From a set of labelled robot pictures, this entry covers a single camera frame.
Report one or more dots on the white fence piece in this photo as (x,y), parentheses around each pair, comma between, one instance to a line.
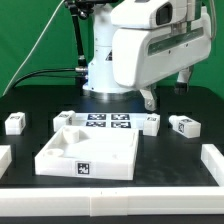
(214,162)
(5,158)

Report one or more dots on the white left fence piece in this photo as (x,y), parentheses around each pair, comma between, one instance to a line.
(5,158)

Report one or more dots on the white right fence piece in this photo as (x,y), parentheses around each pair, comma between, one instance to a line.
(214,162)

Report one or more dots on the white front fence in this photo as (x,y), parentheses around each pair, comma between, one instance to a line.
(111,201)

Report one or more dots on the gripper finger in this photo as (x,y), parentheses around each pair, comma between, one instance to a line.
(150,99)
(182,84)

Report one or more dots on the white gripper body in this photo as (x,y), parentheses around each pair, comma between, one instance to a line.
(144,57)

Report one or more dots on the white marker base plate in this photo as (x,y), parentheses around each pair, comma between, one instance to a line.
(110,120)

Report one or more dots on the white square tabletop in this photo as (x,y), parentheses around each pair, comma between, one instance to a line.
(89,152)

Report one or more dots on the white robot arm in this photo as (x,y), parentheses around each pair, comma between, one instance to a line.
(140,15)

